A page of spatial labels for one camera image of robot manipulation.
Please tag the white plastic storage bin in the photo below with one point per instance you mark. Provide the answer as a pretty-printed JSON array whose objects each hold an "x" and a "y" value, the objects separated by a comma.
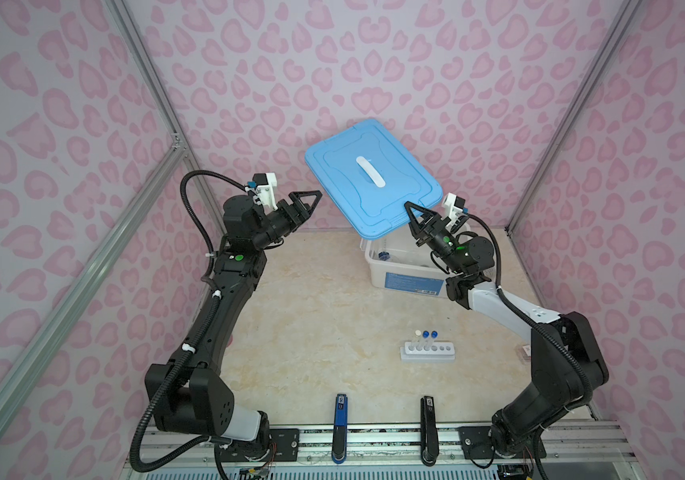
[{"x": 409, "y": 269}]

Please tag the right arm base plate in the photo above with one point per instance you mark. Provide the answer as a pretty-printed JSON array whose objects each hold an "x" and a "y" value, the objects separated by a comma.
[{"x": 489, "y": 441}]

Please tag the blue plastic bin lid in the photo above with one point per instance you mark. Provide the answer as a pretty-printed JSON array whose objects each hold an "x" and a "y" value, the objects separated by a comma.
[{"x": 370, "y": 175}]

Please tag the cork stoppered test tube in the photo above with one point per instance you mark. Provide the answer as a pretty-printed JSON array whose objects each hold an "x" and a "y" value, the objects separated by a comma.
[{"x": 418, "y": 340}]

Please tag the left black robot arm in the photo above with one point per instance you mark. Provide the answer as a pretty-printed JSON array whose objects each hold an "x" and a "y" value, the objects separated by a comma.
[{"x": 188, "y": 394}]

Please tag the white test tube rack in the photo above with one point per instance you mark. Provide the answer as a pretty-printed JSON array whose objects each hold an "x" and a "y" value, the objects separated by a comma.
[{"x": 437, "y": 352}]

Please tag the small red labelled box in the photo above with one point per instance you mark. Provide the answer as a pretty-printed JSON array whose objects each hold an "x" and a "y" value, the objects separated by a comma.
[{"x": 524, "y": 352}]

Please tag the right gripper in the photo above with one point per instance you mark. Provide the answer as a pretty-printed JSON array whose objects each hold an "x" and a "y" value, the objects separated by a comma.
[{"x": 434, "y": 232}]

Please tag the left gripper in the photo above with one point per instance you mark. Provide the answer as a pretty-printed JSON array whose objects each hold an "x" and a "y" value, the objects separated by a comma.
[{"x": 293, "y": 224}]

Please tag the blue stapler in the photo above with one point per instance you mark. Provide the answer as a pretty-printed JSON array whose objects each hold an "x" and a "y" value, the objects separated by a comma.
[{"x": 339, "y": 431}]

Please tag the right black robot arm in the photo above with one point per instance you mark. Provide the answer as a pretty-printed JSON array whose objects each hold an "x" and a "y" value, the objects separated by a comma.
[{"x": 566, "y": 363}]

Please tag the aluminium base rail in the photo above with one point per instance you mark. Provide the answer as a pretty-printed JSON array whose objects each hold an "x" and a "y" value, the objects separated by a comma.
[{"x": 571, "y": 449}]

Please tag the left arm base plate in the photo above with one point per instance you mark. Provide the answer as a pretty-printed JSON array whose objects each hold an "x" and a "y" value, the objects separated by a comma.
[{"x": 276, "y": 445}]

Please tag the black stapler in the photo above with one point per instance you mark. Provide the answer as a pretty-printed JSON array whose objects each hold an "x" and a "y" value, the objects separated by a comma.
[{"x": 429, "y": 443}]

